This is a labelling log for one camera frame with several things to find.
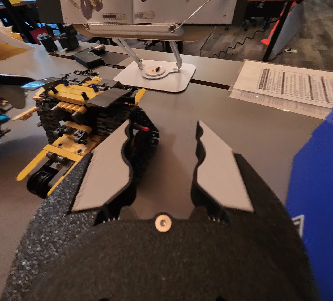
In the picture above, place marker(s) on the grey divider panel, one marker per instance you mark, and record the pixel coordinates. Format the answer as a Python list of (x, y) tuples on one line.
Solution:
[(288, 27)]

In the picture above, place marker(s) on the yellow black toy brick vehicle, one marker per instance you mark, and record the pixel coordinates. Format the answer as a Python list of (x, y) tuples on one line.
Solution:
[(75, 92)]

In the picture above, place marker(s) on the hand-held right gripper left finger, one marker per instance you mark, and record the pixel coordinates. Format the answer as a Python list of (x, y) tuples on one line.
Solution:
[(104, 176)]

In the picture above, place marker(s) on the blue plastic bin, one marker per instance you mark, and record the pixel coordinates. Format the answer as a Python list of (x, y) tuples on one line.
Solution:
[(312, 176)]

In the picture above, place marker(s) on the white book stand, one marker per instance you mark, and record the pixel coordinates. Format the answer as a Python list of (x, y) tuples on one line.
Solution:
[(169, 77)]

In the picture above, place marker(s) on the black power bank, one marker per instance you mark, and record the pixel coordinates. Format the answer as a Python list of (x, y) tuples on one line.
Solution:
[(87, 58)]

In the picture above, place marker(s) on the small silver black device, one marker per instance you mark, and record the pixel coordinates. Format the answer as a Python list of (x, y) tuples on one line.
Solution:
[(98, 49)]

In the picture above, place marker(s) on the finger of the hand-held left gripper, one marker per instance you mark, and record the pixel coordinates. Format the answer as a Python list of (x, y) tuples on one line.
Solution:
[(11, 95)]

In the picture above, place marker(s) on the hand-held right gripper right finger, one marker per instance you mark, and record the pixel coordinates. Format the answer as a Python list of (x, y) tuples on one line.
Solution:
[(221, 176)]

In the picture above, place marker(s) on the yellow cardboard box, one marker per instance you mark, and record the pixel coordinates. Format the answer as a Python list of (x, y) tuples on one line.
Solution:
[(10, 51)]

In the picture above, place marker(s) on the laminated paper sheet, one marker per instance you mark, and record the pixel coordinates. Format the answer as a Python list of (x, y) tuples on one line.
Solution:
[(286, 85)]

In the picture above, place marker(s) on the orange traffic cone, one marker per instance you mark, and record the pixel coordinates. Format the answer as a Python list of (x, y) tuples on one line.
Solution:
[(273, 35)]

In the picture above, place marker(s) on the black battery charger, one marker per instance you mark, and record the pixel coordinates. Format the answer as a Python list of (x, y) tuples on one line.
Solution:
[(68, 39), (47, 43)]

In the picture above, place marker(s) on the loose toy brick pieces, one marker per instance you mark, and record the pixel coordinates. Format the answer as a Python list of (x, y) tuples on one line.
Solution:
[(4, 118)]

